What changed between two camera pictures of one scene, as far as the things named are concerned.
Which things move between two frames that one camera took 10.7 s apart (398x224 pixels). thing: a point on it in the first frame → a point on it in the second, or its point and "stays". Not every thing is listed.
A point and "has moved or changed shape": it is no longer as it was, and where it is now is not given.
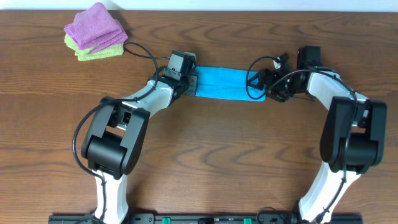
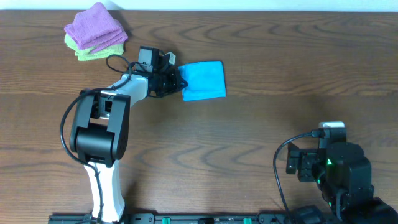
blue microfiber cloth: (227, 83) has moved or changed shape
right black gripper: (265, 73) → (306, 157)
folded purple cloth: (95, 26) stays
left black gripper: (191, 84) → (175, 81)
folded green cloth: (86, 54) stays
